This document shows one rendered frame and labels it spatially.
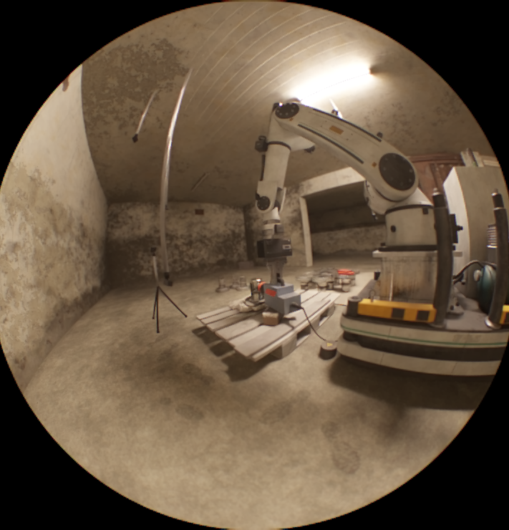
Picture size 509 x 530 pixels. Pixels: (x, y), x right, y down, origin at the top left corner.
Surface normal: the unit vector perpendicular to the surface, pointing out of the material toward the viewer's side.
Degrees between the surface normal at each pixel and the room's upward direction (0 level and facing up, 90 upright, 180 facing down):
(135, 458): 0
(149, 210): 90
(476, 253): 90
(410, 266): 90
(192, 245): 90
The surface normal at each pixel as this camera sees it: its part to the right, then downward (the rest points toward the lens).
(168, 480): -0.10, -0.99
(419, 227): -0.75, 0.12
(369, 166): -0.55, 0.12
